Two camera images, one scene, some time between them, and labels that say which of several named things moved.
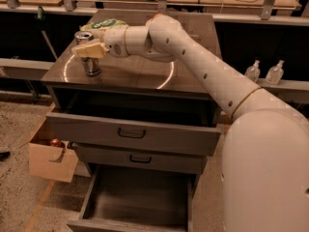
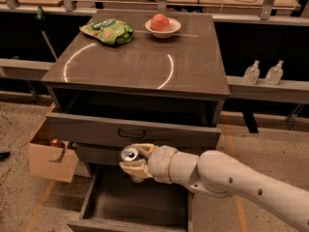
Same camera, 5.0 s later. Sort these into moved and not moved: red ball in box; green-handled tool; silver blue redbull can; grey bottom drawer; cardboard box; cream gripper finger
Moved: cream gripper finger; silver blue redbull can
Not moved: grey bottom drawer; red ball in box; cardboard box; green-handled tool
